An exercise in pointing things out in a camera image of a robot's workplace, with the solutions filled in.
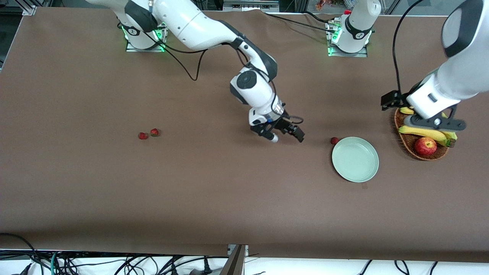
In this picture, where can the pale green plate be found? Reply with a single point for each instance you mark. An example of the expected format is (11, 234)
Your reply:
(355, 159)

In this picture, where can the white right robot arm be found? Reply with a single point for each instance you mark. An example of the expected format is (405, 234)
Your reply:
(191, 23)

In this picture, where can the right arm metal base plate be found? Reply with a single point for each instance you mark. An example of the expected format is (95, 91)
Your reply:
(131, 48)

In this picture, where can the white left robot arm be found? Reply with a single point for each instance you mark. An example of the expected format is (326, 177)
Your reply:
(458, 72)

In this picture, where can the red apple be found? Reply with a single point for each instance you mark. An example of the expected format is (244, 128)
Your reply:
(425, 146)

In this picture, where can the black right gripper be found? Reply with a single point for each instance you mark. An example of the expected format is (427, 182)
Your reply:
(284, 124)

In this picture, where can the black power plug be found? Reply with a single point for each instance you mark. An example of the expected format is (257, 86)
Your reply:
(206, 267)

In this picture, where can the silver background equipment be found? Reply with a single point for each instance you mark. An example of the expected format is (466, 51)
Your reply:
(248, 5)

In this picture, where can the brown table cover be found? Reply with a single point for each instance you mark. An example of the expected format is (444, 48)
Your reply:
(229, 198)

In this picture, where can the aluminium frame post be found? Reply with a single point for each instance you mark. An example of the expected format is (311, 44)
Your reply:
(29, 9)

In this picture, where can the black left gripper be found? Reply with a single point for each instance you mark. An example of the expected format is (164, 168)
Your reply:
(398, 99)

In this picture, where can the colourful background object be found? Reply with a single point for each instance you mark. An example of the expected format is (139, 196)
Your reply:
(323, 4)

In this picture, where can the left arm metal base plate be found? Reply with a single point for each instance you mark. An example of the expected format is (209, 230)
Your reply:
(361, 54)

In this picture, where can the red strawberry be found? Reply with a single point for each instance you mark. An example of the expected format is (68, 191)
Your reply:
(154, 132)
(143, 135)
(334, 140)

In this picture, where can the yellow banana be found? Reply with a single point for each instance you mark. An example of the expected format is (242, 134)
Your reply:
(407, 110)
(420, 132)
(450, 135)

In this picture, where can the brown wicker basket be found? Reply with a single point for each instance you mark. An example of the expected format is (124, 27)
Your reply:
(407, 145)

